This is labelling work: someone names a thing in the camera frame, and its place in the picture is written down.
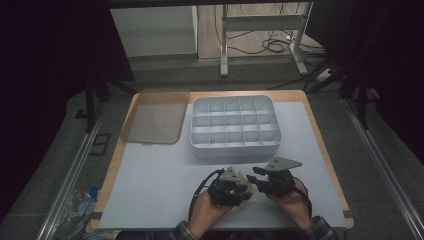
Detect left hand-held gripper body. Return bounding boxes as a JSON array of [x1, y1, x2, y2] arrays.
[[207, 166, 248, 208]]

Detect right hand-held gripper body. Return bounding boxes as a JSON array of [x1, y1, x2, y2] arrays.
[[264, 156, 304, 198]]

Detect person's right hand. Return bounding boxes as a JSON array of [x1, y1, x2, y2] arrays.
[[265, 186, 315, 232]]

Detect person's left hand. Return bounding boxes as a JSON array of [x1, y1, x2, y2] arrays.
[[187, 190, 235, 240]]

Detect white divided storage box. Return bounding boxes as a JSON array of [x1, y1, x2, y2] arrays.
[[189, 94, 283, 160]]

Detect white table mat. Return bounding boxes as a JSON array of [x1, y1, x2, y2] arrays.
[[99, 101, 348, 231]]

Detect clear plastic box lid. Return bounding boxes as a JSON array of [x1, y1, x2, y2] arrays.
[[120, 88, 191, 145]]

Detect white power strip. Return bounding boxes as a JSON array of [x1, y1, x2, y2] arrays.
[[315, 67, 332, 84]]

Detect black tripod legs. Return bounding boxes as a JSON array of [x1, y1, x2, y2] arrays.
[[302, 58, 370, 130]]

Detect clear plastic bag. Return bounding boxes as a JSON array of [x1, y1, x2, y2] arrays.
[[54, 185, 102, 240]]

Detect dark curtain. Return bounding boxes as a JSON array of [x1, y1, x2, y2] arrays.
[[0, 0, 135, 221], [304, 0, 424, 164]]

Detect black stand legs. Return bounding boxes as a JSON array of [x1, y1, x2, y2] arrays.
[[83, 74, 136, 134]]

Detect white cabinet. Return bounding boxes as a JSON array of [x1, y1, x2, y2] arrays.
[[110, 5, 199, 58]]

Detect red and black gripper cable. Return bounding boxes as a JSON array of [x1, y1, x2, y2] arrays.
[[292, 175, 313, 218]]

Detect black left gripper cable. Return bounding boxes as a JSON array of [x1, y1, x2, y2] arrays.
[[187, 168, 226, 224]]

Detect aluminium rail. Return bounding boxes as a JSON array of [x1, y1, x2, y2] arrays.
[[35, 101, 108, 240], [342, 98, 424, 240]]

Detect black floor cables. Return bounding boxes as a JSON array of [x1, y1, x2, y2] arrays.
[[228, 29, 326, 58]]

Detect white metal desk frame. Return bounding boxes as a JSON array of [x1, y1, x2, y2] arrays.
[[219, 2, 314, 78]]

